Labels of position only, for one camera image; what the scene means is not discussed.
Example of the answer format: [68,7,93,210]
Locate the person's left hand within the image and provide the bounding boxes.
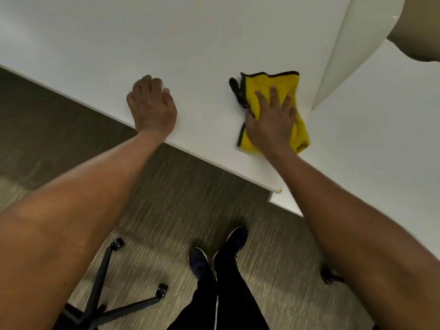
[126,75,178,138]

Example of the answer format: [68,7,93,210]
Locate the person's right hand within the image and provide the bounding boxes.
[245,86,298,157]

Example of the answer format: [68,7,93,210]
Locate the yellow microfiber cloth black trim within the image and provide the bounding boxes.
[229,71,311,156]

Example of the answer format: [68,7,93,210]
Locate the person's left forearm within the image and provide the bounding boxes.
[0,129,168,330]

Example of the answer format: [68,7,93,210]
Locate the person's right forearm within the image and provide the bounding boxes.
[261,147,440,330]

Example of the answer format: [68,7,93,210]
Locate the white desk divider panel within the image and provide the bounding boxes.
[311,0,407,111]

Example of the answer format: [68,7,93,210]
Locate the dark right shoe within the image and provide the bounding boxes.
[213,226,249,262]

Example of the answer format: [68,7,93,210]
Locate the dark shoe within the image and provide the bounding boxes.
[188,247,211,280]
[213,226,249,262]

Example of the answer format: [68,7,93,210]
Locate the beige rounded object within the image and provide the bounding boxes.
[386,0,440,62]

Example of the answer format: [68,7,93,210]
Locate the dark left shoe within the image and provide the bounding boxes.
[188,247,211,280]

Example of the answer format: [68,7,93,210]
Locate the black caster wheel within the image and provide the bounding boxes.
[320,266,345,286]

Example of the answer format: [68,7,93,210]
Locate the black trousers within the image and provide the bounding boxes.
[167,251,271,330]

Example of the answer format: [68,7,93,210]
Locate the black office chair base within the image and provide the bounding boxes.
[59,237,169,330]

